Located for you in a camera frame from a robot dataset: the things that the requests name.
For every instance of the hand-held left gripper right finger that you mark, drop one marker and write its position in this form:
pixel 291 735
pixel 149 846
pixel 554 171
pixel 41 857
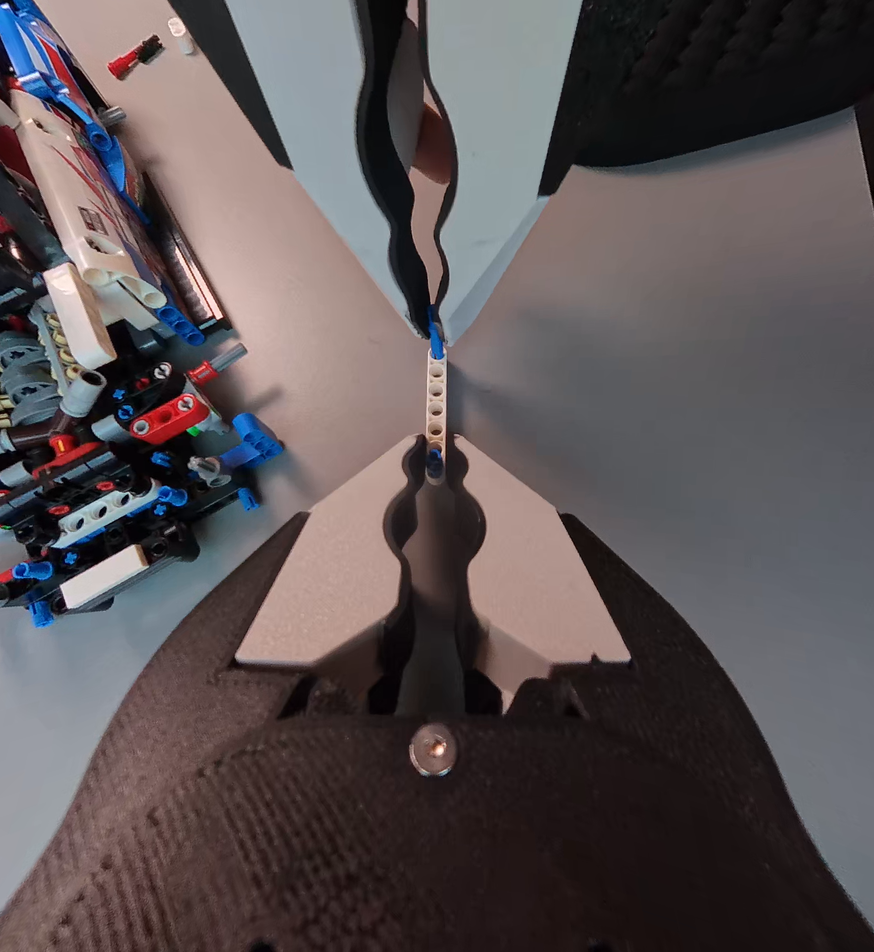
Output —
pixel 548 595

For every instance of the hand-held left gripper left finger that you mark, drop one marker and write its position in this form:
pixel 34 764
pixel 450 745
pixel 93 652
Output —
pixel 318 595

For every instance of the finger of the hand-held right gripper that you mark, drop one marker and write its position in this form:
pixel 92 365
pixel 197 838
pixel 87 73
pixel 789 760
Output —
pixel 511 97
pixel 310 97

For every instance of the blue connector pin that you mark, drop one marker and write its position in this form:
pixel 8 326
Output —
pixel 435 327
pixel 435 461

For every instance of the white perforated toy beam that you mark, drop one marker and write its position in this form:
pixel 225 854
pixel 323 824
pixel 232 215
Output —
pixel 435 394

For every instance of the person's right hand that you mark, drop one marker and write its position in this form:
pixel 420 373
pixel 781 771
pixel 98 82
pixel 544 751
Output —
pixel 433 141

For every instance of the white translucent toy cylinder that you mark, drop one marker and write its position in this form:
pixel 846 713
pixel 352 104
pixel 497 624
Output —
pixel 182 37

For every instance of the black red axle pin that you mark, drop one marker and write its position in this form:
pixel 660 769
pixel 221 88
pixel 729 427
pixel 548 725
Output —
pixel 136 58

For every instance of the toy brick race car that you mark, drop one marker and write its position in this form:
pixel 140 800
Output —
pixel 80 223

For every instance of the black chair armrest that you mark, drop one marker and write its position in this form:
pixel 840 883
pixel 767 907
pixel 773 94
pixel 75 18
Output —
pixel 742 67

